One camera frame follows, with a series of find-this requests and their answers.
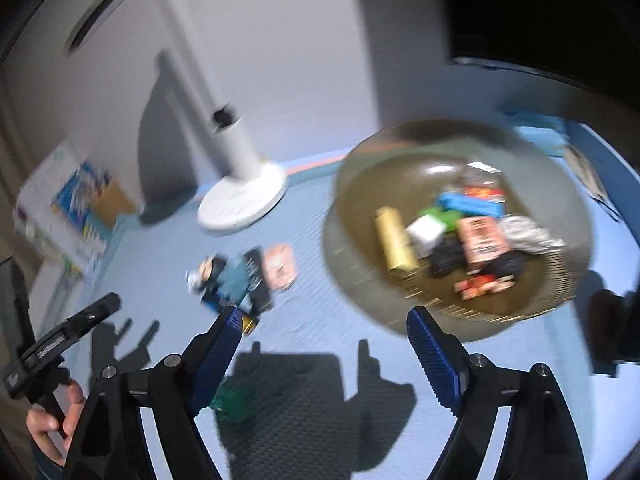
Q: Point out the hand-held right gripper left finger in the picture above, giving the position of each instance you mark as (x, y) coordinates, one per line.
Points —
(217, 355)

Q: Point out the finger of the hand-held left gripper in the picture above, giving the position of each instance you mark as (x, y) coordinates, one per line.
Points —
(87, 317)

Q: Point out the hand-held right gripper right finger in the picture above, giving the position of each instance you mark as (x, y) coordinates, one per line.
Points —
(435, 355)

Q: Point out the green crystal toy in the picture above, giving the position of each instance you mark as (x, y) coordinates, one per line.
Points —
(232, 400)

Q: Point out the black dinosaur figure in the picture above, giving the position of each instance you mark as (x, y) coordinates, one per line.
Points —
(447, 257)

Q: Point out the black round figure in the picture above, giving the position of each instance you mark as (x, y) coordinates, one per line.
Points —
(507, 265)

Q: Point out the gold lighter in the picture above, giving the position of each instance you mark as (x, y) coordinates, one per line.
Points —
(395, 240)

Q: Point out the white charger block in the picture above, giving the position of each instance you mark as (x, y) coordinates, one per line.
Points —
(425, 232)

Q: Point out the pink printed carton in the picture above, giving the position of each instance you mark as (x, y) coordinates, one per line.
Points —
(480, 240)

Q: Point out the green toy block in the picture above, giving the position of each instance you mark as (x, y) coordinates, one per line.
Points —
(445, 217)

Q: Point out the silver foil packet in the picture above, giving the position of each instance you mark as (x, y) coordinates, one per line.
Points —
(532, 235)

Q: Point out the red printed box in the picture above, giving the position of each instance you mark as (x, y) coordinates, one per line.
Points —
(482, 192)

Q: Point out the person's left hand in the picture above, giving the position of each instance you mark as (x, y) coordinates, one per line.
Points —
(55, 435)

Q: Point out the blue textured desk mat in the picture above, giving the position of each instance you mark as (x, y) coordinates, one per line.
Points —
(310, 385)

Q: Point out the pale pink packet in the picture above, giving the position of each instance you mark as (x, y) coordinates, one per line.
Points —
(281, 267)

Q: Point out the row of books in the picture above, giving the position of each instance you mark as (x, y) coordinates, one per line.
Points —
(60, 210)

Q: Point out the white desk lamp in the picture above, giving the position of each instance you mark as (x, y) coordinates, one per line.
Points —
(235, 160)

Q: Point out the dark monitor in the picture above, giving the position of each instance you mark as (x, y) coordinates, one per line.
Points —
(550, 15)

